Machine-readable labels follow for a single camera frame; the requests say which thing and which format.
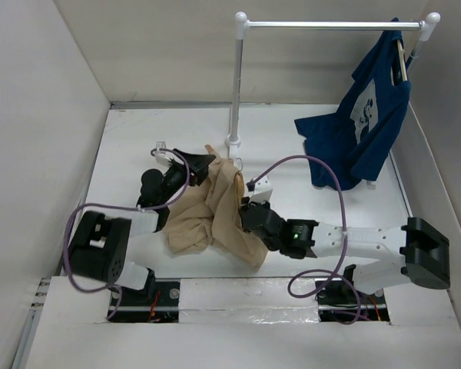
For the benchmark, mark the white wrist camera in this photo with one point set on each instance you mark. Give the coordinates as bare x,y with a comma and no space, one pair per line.
159,154
259,190

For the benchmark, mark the white and chrome clothes rack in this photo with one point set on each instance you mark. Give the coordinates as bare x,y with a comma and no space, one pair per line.
243,24

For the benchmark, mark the wooden hanger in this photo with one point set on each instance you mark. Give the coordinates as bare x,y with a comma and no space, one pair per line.
402,62
239,179

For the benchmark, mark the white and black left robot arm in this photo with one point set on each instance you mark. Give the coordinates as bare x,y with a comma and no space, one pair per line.
96,235

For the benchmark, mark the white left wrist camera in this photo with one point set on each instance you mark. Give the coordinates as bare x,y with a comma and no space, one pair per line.
159,154

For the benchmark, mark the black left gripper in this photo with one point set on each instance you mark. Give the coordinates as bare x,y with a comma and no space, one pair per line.
198,165

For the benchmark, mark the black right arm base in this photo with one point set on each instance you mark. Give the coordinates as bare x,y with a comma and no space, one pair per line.
338,303

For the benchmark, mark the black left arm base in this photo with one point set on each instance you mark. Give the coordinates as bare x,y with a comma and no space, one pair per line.
157,303

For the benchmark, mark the wooden hanger in blue shirt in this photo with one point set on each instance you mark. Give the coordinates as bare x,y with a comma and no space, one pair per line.
402,62

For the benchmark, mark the blue mickey t shirt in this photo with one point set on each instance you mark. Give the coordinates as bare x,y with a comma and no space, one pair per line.
355,140

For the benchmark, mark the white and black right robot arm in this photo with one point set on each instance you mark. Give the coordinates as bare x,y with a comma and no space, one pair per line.
414,253

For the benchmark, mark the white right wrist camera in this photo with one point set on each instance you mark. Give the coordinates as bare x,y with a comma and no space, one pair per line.
259,190

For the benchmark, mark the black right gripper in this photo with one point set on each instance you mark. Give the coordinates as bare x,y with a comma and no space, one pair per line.
246,204

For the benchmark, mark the beige t shirt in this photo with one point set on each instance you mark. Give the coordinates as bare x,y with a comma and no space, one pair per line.
207,215

